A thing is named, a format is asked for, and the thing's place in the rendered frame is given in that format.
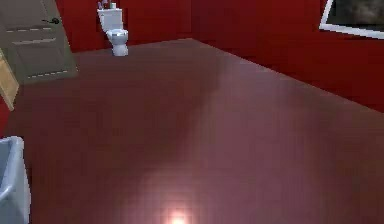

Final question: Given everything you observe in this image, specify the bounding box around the grey room door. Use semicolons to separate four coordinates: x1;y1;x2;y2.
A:
0;0;80;84

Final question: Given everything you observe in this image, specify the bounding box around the white framed wall picture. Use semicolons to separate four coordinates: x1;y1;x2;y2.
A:
318;0;384;40

